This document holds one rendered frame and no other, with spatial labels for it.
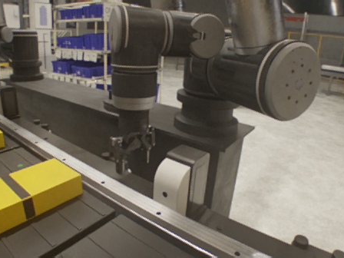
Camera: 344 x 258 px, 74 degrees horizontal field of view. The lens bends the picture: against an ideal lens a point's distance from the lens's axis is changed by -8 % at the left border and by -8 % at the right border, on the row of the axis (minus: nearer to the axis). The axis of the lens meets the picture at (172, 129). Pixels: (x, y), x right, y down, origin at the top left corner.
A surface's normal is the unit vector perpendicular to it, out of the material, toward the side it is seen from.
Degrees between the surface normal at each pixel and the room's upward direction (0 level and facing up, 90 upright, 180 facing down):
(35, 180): 0
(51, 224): 0
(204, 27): 90
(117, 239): 0
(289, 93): 90
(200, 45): 95
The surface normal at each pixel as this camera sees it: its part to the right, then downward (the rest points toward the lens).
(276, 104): 0.33, 0.40
